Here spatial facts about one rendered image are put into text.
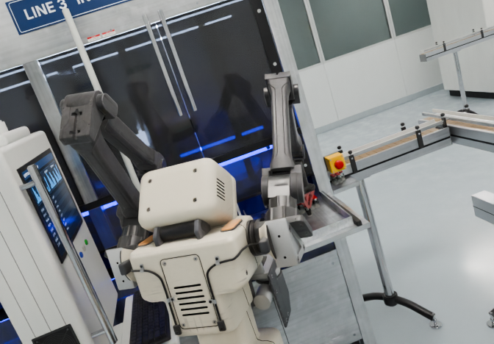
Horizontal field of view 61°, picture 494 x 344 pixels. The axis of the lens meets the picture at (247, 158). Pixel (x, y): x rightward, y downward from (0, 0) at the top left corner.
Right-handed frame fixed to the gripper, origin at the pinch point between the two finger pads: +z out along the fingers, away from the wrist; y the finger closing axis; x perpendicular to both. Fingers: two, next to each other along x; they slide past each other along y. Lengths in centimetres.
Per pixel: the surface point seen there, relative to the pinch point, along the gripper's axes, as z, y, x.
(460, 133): 2, -1, -89
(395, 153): 2, 12, -60
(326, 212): 4.3, -4.5, -4.8
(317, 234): 2.6, -19.2, 9.0
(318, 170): -6.9, 12.8, -16.8
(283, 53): -60, 14, -16
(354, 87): 49, 402, -344
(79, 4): -101, 32, 51
